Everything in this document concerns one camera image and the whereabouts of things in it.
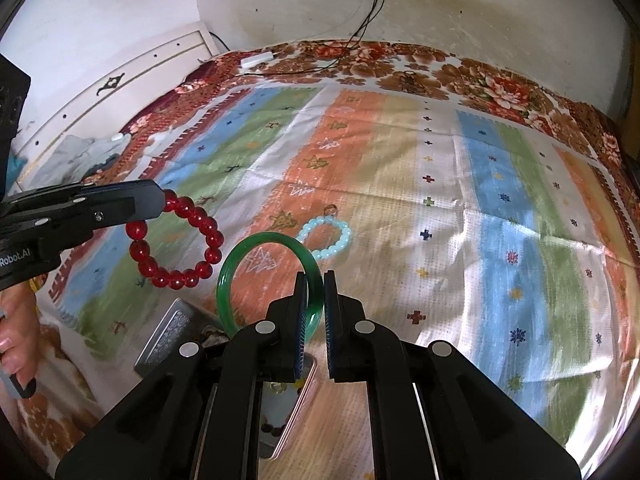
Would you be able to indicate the green jade bangle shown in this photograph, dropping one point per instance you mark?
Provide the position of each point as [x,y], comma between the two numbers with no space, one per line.
[265,240]

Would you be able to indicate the striped patterned cloth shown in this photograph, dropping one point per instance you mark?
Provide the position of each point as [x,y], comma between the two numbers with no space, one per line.
[450,210]

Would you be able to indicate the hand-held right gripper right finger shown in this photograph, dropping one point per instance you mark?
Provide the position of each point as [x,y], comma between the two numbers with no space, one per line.
[330,340]

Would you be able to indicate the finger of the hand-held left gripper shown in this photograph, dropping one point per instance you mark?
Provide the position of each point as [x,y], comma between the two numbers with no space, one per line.
[90,225]
[145,200]

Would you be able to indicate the white power adapter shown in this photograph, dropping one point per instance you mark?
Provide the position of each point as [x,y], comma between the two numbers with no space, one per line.
[256,59]

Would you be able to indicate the person's left hand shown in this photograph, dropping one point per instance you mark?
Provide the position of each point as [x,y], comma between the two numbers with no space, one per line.
[17,350]

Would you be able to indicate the grey blue crumpled clothes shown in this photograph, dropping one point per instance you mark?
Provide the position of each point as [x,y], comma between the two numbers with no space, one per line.
[90,155]

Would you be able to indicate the white bed headboard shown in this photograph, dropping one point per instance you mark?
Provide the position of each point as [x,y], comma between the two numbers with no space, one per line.
[100,95]

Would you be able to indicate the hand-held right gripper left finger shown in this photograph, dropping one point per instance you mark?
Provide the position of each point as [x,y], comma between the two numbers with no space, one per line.
[301,340]

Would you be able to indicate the floral brown blanket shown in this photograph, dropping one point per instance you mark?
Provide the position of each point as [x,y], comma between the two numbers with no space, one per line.
[400,60]

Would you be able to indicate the silver metal tin box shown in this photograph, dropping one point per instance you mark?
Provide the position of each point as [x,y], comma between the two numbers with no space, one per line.
[170,330]

